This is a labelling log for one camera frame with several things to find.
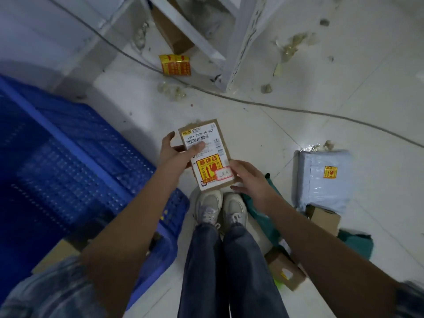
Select person's right hand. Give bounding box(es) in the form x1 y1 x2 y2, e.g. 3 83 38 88
229 159 283 214

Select person's left hand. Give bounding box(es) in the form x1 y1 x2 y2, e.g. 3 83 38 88
159 131 206 178

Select labelled cardboard parcel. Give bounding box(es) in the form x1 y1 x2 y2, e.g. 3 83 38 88
178 119 236 192

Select person's left forearm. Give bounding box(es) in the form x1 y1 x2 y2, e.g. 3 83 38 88
80 161 192 318

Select person's right forearm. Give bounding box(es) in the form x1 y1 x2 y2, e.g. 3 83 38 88
264 195 401 318

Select person's right grey sneaker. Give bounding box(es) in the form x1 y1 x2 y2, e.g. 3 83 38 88
222 192 248 229

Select person's grey sneaker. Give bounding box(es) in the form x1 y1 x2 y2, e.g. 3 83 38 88
193 190 223 229
222 192 248 229

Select person's left grey sneaker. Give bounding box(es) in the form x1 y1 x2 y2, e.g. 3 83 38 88
193 190 223 229

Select crumpled clear tape scrap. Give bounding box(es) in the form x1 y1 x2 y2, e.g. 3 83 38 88
157 81 188 102

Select crumpled silver foil scrap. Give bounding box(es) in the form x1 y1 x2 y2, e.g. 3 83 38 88
299 139 336 152

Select yellow and red small box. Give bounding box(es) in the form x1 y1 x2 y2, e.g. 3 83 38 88
159 54 192 77

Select grey plastic mailer parcel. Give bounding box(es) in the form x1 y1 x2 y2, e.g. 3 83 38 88
293 150 354 214

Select small plain cardboard box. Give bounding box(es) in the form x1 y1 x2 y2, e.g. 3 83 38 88
304 204 342 237

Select blue denim jeans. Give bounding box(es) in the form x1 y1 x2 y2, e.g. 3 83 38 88
177 223 289 318

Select cardboard box with yellow sticker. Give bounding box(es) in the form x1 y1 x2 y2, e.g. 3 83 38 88
264 247 307 292

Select long brown cardboard box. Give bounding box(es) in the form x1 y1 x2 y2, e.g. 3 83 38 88
151 0 195 55

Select crumpled clear plastic wrap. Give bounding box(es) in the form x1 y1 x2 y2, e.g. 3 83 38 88
132 21 150 51

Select greenish torn tape scrap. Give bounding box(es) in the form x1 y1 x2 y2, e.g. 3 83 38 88
273 31 319 77

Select blue perforated plastic crate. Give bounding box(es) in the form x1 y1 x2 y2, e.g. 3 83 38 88
0 74 190 312

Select tan cardboard box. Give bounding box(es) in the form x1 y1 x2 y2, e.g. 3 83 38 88
31 238 91 276

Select person's left denim sleeve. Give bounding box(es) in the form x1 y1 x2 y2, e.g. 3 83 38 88
0 255 107 318

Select person's denim sleeve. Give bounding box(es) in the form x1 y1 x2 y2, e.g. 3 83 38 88
394 280 424 318
0 255 107 318

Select person's right denim sleeve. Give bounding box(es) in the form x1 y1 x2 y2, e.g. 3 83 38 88
394 280 424 318

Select thin grey cable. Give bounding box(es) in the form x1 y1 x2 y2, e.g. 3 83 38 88
43 0 424 149

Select white metal shelf frame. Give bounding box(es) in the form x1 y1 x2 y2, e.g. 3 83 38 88
146 0 289 93

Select white metal frame leg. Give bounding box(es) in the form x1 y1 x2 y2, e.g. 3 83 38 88
50 0 153 92

